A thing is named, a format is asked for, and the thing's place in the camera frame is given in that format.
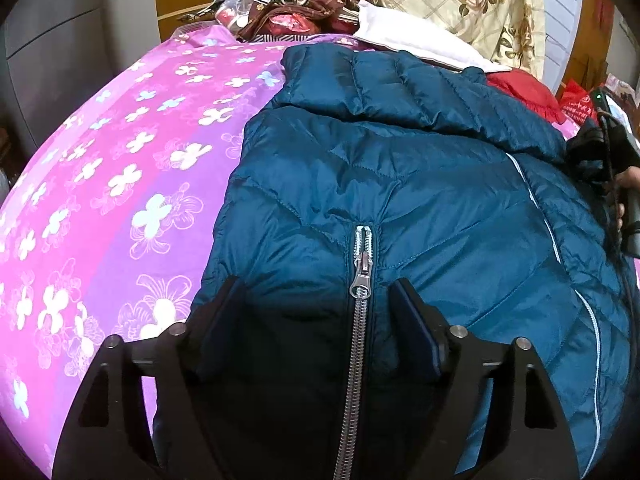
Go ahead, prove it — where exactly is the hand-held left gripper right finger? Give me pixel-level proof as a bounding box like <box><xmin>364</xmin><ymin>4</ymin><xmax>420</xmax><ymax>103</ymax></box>
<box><xmin>389</xmin><ymin>277</ymin><xmax>581</xmax><ymax>480</ymax></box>

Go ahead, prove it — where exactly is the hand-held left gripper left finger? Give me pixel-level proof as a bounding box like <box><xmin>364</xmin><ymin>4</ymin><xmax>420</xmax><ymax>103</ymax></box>
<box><xmin>52</xmin><ymin>276</ymin><xmax>247</xmax><ymax>480</ymax></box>

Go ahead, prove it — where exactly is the blue down jacket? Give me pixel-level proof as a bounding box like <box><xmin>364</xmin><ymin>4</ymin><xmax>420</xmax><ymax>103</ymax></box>
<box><xmin>152</xmin><ymin>42</ymin><xmax>640</xmax><ymax>480</ymax></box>

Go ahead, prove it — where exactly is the person's right hand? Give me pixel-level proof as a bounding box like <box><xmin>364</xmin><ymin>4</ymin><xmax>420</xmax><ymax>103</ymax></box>
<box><xmin>614</xmin><ymin>167</ymin><xmax>640</xmax><ymax>233</ymax></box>

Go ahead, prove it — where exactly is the red plastic bag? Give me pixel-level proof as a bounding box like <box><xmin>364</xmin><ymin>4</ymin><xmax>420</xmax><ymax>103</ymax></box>
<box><xmin>557</xmin><ymin>77</ymin><xmax>601</xmax><ymax>128</ymax></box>

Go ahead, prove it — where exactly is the red pillow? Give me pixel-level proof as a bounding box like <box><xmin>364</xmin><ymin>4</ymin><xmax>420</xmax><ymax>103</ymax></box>
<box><xmin>485</xmin><ymin>67</ymin><xmax>568</xmax><ymax>126</ymax></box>

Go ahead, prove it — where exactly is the pink floral bedsheet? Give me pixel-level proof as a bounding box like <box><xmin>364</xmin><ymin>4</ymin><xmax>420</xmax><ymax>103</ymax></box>
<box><xmin>0</xmin><ymin>27</ymin><xmax>640</xmax><ymax>480</ymax></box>

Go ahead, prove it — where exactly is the cream floral quilt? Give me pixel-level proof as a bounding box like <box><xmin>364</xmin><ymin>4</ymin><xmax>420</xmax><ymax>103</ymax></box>
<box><xmin>375</xmin><ymin>0</ymin><xmax>547</xmax><ymax>80</ymax></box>

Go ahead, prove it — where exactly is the white pillow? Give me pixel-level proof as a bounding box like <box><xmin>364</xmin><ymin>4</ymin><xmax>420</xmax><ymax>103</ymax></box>
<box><xmin>352</xmin><ymin>0</ymin><xmax>506</xmax><ymax>73</ymax></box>

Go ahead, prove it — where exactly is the red snack packet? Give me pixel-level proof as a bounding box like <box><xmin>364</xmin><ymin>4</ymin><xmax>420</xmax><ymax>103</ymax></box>
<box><xmin>267</xmin><ymin>11</ymin><xmax>323</xmax><ymax>37</ymax></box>

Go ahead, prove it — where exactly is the clear plastic bottle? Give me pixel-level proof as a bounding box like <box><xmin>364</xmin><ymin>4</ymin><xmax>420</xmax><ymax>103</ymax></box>
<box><xmin>216</xmin><ymin>0</ymin><xmax>262</xmax><ymax>27</ymax></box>

